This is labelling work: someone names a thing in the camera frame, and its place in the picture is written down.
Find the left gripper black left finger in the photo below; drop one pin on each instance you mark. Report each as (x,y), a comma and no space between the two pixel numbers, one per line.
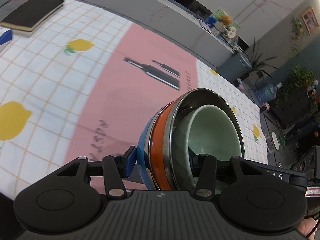
(113,168)

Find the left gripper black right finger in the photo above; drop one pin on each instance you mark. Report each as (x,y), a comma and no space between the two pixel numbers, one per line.
(209,173)

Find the black notebook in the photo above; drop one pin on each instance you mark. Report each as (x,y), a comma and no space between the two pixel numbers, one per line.
(27,18)

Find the person's hand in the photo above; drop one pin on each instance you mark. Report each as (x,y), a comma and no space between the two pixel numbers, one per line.
(308,228)

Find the brown teddy bear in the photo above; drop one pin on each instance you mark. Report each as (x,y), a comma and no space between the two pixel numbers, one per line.
(226,20)

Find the framed wall picture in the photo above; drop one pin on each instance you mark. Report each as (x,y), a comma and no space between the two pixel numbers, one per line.
(310,20)

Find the green potted plant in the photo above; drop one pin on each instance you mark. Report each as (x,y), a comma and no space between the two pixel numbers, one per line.
(300,78)

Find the dark green trash bin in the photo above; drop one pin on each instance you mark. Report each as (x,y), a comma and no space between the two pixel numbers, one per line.
(236,66)

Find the blue steel bowl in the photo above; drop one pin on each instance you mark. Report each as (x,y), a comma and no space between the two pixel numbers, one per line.
(143,158)

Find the pink restaurant placemat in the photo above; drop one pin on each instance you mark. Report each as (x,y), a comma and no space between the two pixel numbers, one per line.
(143,74)

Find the green ceramic bowl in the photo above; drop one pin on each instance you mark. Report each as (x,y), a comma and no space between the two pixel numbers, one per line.
(206,130)

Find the orange steel bowl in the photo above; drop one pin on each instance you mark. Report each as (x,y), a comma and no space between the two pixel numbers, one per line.
(156,150)

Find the blue water jug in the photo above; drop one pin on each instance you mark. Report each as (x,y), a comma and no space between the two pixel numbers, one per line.
(267,93)

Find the spiky leaf floor plant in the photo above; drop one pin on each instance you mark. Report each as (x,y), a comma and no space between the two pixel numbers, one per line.
(258,64)

